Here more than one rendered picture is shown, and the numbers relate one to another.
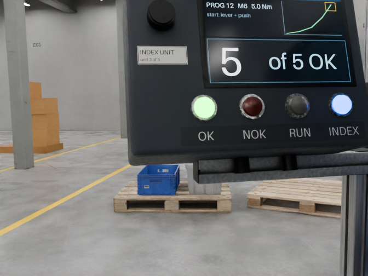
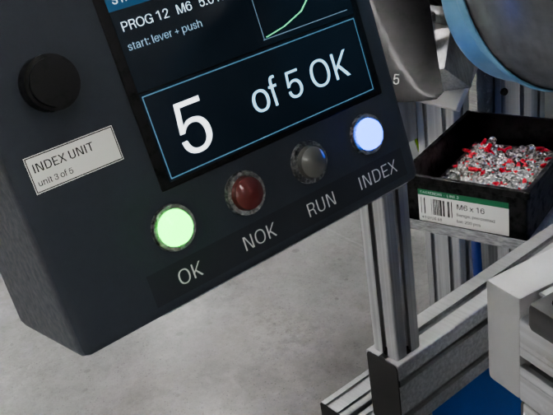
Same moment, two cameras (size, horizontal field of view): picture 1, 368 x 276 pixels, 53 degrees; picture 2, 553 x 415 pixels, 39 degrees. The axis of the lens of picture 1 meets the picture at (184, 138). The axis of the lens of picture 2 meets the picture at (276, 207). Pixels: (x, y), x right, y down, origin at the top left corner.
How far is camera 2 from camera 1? 0.21 m
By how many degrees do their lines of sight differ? 31
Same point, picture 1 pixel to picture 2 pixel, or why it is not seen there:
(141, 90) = (60, 240)
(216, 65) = (171, 143)
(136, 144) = (84, 339)
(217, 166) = not seen: hidden behind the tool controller
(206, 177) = not seen: hidden behind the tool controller
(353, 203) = (383, 238)
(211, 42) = (152, 102)
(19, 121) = not seen: outside the picture
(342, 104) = (371, 137)
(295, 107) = (309, 170)
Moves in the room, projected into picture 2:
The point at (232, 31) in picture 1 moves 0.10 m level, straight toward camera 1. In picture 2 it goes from (180, 66) to (236, 118)
